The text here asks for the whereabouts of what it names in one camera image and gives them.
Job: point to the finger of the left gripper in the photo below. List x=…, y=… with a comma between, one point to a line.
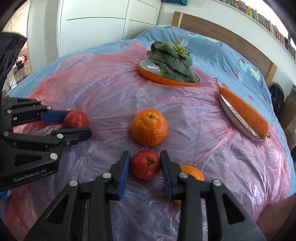
x=57, y=138
x=19, y=111

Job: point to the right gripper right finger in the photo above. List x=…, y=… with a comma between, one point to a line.
x=226, y=218

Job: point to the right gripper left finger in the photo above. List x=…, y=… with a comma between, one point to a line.
x=64, y=217

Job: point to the orange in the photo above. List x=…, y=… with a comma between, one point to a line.
x=185, y=183
x=149, y=127

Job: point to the red apple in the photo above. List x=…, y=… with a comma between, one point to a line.
x=145, y=165

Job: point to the small red fruit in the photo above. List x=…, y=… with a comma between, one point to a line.
x=75, y=119

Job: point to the orange back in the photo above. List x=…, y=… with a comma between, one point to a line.
x=149, y=127

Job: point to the white oval plate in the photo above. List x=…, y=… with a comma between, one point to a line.
x=238, y=121

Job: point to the pink plastic sheet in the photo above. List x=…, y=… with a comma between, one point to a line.
x=29, y=201

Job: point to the white wardrobe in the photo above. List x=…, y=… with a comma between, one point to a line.
x=58, y=28

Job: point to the large carrot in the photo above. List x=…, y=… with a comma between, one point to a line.
x=251, y=116

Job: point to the orange oval dish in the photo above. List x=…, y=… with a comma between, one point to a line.
x=152, y=72

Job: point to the green leafy vegetable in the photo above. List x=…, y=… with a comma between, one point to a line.
x=174, y=61

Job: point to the wooden dresser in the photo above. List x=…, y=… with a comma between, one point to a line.
x=288, y=118

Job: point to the blue cartoon bedsheet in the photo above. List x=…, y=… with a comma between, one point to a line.
x=104, y=82

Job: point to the black backpack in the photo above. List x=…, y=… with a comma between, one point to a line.
x=277, y=98

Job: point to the wooden headboard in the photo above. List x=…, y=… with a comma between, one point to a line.
x=246, y=49

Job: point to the row of books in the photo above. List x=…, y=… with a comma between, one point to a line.
x=263, y=14

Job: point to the teal curtain left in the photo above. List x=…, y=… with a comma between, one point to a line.
x=180, y=2

